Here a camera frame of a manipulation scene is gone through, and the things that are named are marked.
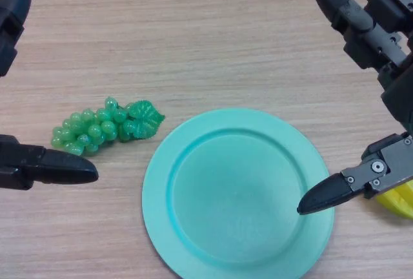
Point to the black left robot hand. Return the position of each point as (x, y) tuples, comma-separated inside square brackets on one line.
[(64, 169)]

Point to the green plastic grape bunch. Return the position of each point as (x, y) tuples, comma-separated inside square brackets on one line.
[(96, 127)]

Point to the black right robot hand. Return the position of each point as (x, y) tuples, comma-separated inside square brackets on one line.
[(395, 17)]

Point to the teal round plate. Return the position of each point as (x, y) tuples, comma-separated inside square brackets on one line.
[(232, 195)]

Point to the yellow plastic starfruit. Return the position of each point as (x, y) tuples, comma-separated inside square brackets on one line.
[(397, 204)]

